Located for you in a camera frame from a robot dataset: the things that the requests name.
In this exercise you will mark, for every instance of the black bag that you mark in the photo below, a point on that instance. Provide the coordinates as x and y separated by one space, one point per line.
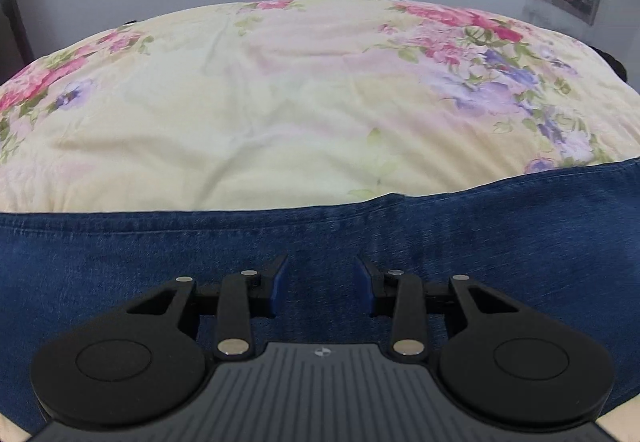
612 65

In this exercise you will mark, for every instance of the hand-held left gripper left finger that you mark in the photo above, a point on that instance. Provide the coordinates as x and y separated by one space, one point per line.
278 289

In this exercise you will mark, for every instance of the floral cream blanket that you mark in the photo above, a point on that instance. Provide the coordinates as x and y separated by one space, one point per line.
250 97

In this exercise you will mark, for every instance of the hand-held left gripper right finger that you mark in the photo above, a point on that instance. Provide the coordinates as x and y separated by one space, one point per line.
362 288

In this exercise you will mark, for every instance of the blue denim pants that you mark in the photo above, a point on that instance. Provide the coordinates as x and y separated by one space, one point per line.
100 262

